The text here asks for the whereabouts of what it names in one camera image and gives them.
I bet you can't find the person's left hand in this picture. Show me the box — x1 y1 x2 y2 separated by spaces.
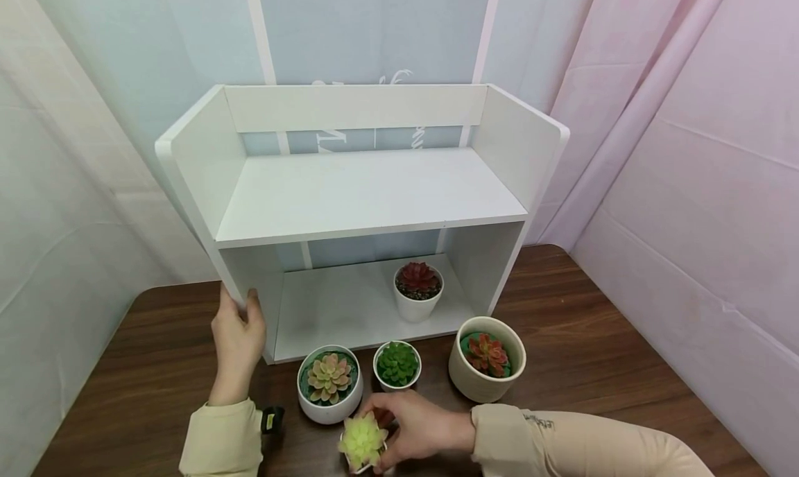
210 286 268 406

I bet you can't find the person's right hand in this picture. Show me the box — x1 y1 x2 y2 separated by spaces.
361 390 477 476

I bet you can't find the yellow green succulent white pot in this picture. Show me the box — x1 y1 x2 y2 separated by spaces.
337 410 390 476

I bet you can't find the white wooden two-tier shelf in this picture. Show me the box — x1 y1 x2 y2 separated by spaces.
155 83 570 365

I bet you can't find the person's right forearm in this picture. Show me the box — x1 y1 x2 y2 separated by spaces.
470 403 716 477

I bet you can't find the person's left forearm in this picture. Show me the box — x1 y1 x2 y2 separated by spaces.
178 397 266 477

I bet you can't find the green succulent small white pot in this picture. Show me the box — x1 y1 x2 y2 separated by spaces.
373 340 423 393

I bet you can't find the black wrist band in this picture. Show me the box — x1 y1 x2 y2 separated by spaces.
260 406 286 437

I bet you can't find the red succulent beige pot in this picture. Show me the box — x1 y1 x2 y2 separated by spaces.
448 316 528 404

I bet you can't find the pink green succulent white pot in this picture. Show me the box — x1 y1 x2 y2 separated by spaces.
297 345 365 425

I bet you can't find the dark red succulent white pot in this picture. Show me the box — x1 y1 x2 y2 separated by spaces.
393 261 445 324

